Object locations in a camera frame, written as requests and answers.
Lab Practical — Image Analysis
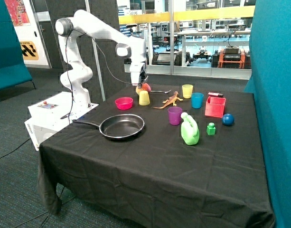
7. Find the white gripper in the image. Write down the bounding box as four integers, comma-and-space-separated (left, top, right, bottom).
129, 62, 148, 86

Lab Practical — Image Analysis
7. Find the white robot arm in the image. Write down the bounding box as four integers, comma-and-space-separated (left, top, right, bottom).
55, 10, 148, 110

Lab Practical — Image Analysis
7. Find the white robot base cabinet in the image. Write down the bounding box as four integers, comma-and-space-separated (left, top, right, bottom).
25, 92, 98, 151

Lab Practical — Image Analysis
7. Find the pink plastic bowl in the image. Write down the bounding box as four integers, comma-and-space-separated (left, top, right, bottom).
115, 97, 133, 110

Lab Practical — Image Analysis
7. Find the red yellow peach toy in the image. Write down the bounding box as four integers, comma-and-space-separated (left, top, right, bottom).
135, 83, 151, 95

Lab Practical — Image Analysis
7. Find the yellow upside-down cup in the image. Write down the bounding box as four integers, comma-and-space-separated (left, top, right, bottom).
139, 91, 150, 106

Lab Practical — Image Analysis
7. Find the metal spoon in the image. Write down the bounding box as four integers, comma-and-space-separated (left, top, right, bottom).
151, 90, 171, 94

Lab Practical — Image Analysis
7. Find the orange toy lizard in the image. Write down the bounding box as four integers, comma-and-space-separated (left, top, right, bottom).
152, 91, 183, 109

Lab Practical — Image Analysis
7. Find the yellow upright cup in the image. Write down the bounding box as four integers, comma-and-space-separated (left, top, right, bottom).
182, 84, 193, 99

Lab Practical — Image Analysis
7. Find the purple plastic cup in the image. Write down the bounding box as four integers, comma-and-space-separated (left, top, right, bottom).
168, 106, 182, 125

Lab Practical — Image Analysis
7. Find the black frying pan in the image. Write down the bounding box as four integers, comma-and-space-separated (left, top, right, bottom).
72, 114, 145, 140

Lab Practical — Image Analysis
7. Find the blue plastic cup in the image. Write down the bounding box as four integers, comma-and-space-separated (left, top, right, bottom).
191, 92, 204, 109

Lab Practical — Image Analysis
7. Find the red marker pen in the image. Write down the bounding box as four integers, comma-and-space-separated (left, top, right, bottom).
208, 92, 224, 97

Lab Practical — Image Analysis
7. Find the green toy jug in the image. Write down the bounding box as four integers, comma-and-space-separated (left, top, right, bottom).
180, 112, 200, 145

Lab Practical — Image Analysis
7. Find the red open box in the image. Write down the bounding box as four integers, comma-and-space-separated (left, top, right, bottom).
205, 96, 226, 118

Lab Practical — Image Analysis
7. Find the black tablecloth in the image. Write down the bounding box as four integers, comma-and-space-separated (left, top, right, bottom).
38, 87, 275, 228

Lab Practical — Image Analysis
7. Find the green toy block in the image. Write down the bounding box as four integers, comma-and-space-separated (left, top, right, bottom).
207, 122, 216, 135

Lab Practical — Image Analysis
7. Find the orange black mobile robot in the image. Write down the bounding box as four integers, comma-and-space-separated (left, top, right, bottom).
211, 46, 251, 69

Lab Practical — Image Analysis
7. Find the blue ball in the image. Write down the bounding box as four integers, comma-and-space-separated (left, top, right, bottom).
222, 114, 235, 126

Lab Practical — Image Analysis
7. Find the yellow black sign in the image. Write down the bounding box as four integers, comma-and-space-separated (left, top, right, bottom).
20, 41, 39, 61

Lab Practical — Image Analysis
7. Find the teal sofa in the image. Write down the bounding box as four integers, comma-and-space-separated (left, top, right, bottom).
0, 0, 32, 90

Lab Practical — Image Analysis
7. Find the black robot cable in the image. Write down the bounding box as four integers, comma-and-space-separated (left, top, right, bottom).
60, 28, 139, 120

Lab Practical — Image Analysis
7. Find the red wall poster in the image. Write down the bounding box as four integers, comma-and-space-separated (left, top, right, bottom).
4, 0, 30, 27

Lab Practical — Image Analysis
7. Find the teal partition wall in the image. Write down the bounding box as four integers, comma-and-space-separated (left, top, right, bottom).
245, 0, 291, 228

